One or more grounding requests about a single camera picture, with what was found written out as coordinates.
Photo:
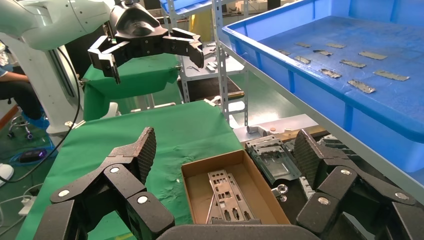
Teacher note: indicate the green cloth covered table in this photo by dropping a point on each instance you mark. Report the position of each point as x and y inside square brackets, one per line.
[132, 82]

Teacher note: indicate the white metal shelf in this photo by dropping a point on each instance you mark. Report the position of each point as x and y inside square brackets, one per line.
[397, 174]

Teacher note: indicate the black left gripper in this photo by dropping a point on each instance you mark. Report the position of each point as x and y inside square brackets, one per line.
[139, 30]

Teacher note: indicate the large silver chassis bracket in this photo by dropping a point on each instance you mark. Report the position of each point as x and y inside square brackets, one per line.
[275, 162]

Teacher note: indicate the grey tape strip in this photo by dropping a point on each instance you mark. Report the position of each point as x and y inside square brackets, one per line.
[323, 52]
[372, 55]
[335, 45]
[330, 73]
[303, 44]
[302, 60]
[391, 75]
[352, 63]
[284, 52]
[361, 86]

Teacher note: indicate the office chair with casters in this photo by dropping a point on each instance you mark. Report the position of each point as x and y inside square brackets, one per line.
[20, 126]

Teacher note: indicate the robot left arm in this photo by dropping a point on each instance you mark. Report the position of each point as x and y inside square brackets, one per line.
[49, 20]

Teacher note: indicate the white round floor object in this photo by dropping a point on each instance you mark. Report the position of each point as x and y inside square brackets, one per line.
[5, 174]

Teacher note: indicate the black device with purple light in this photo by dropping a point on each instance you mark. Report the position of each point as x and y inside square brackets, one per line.
[31, 155]

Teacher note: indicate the seated person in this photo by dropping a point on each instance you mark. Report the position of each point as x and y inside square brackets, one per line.
[20, 96]

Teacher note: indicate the small blue plastic bin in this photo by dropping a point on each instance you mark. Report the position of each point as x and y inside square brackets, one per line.
[185, 5]

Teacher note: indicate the perforated steel shelf post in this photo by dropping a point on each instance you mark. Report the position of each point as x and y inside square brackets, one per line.
[223, 82]

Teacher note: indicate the background metal shelf rack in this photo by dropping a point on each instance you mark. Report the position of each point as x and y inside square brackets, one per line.
[198, 74]

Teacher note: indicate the blue plastic tray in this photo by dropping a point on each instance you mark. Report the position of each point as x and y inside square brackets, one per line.
[381, 116]

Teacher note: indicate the silver IO shield plate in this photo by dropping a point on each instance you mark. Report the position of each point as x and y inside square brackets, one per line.
[228, 192]
[210, 212]

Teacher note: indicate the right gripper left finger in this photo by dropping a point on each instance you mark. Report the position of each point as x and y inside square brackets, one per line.
[109, 198]

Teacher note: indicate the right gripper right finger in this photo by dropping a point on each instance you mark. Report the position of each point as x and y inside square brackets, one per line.
[348, 205]

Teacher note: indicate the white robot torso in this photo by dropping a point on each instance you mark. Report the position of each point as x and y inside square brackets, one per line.
[49, 76]

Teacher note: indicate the wood framed black mat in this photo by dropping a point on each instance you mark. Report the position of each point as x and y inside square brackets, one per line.
[293, 212]

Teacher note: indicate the yellow sheet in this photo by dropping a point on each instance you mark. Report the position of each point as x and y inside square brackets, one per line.
[200, 26]

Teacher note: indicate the brown cardboard box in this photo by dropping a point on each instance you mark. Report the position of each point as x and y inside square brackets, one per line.
[198, 198]

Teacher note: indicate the green table mat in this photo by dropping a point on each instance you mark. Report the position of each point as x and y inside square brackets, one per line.
[192, 132]

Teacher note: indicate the white power strip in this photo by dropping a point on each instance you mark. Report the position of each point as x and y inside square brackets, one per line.
[27, 205]

